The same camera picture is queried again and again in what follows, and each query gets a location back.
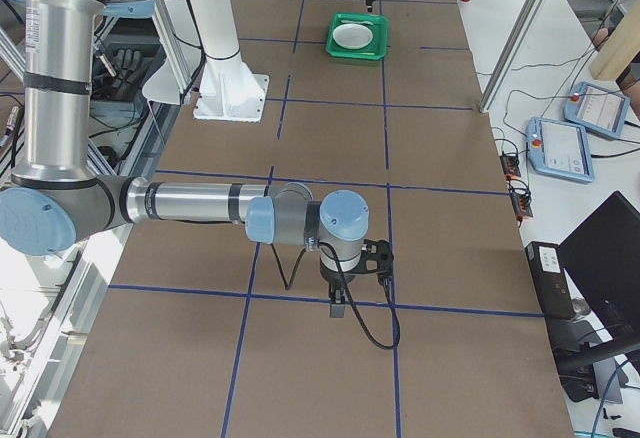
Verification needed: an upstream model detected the white paper sheet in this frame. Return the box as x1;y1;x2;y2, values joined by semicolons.
142;61;182;105

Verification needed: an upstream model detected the green plastic tray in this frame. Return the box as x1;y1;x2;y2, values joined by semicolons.
325;13;389;61

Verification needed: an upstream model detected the blue teach pendant near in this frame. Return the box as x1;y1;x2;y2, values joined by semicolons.
526;117;595;183

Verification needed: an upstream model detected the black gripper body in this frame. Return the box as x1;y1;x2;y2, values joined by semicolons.
319;257;369;295

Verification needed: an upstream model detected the aluminium frame post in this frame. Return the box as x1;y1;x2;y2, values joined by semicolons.
479;0;546;113

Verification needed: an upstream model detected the black box device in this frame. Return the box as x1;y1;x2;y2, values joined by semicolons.
525;241;575;320

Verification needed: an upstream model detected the blue teach pendant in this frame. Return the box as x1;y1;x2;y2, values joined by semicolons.
526;117;595;183
564;82;630;140

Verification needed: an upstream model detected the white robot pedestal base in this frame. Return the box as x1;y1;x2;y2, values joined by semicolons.
190;0;269;123

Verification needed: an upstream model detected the black laptop monitor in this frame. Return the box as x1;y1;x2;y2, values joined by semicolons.
559;191;639;337

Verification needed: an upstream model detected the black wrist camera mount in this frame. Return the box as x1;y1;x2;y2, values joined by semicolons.
364;239;394;279

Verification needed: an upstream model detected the pale green plastic fork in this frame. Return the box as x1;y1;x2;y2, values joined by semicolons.
340;20;374;26

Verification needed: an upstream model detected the white round plate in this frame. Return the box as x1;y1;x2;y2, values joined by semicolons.
332;23;373;50

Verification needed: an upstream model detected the blue teach pendant far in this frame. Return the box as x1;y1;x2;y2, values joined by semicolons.
564;82;630;140

